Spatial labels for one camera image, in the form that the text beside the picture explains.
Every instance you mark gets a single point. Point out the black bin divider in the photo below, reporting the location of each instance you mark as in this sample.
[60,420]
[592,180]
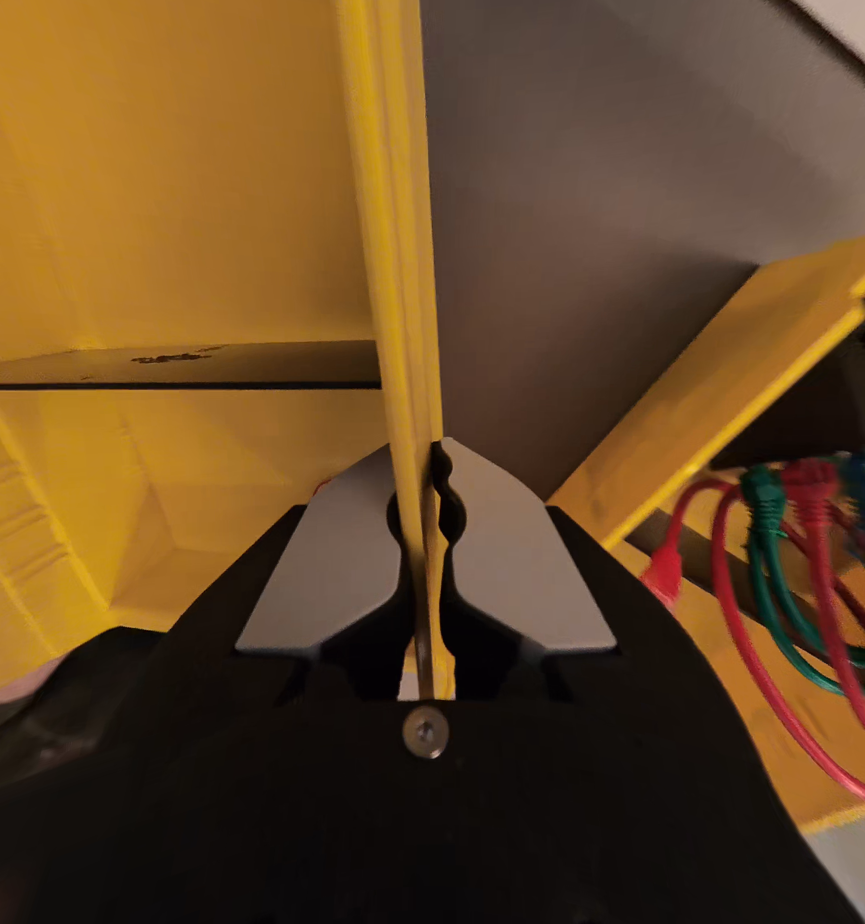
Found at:
[187,364]

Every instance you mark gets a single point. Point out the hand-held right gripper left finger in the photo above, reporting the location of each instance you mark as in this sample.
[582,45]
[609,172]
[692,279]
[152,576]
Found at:
[331,570]

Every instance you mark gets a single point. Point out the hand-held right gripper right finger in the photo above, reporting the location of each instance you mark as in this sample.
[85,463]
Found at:
[526,570]

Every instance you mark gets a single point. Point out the yellow plastic bin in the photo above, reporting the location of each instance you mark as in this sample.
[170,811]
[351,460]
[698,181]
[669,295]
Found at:
[728,361]
[151,180]

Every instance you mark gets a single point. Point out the black network switch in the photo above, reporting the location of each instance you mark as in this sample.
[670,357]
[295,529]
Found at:
[822,404]

